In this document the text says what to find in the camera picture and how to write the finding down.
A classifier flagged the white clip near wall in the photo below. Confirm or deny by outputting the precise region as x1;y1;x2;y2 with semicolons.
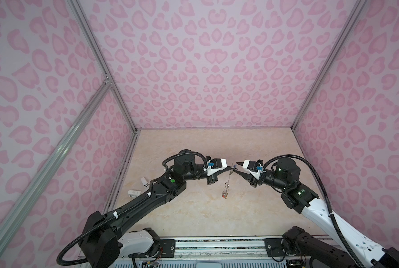
140;177;149;188

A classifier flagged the white clip lower one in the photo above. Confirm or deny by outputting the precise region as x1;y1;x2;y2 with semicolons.
127;190;142;198

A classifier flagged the aluminium left wall diagonal bar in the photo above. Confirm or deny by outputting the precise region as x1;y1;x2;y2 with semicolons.
0;80;112;257

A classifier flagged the aluminium left back corner post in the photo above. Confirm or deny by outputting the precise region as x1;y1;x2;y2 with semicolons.
66;0;137;134

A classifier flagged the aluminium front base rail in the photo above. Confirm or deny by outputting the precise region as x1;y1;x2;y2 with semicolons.
113;234;371;268

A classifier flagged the aluminium right back corner post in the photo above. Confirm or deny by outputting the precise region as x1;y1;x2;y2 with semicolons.
291;0;369;132

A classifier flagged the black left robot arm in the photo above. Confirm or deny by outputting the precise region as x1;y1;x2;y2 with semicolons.
78;149;232;268

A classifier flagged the aluminium corner post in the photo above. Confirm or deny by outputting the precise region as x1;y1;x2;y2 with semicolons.
66;0;137;134
291;0;369;132

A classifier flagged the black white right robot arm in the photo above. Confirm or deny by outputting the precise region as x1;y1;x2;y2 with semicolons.
237;154;399;268

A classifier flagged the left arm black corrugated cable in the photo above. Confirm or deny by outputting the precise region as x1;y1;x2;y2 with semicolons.
56;151;208;266

